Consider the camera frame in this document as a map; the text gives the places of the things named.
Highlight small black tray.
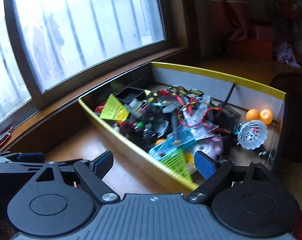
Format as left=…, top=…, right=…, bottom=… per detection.
left=115, top=86, right=146, bottom=104

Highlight white shuttlecock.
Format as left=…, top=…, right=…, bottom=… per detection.
left=237, top=120, right=268, bottom=150

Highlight red handled scissors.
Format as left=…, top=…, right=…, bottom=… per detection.
left=0, top=126, right=13, bottom=148

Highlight green plastic shuttlecock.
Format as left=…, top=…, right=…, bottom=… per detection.
left=160, top=150, right=192, bottom=181

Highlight orange ping pong ball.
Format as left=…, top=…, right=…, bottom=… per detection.
left=259, top=109, right=273, bottom=125
left=245, top=109, right=260, bottom=121

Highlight yellow green shuttlecock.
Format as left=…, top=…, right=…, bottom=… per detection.
left=99, top=94, right=129, bottom=121

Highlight black standing fan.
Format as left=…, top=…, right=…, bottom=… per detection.
left=264, top=0, right=302, bottom=57

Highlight yellow cardboard box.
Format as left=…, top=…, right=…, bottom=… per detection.
left=78, top=62, right=285, bottom=193

